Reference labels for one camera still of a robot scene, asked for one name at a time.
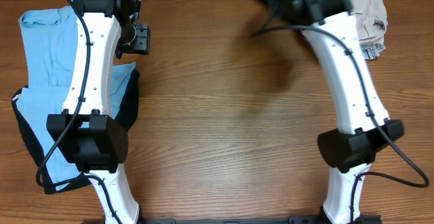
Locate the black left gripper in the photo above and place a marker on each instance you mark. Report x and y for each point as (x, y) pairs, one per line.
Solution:
(141, 39)

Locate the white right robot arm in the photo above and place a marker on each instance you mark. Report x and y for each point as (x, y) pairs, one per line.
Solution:
(363, 126)

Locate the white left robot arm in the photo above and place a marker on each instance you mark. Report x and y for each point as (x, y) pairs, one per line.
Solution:
(84, 131)

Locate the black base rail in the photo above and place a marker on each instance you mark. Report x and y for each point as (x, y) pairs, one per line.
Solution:
(296, 219)

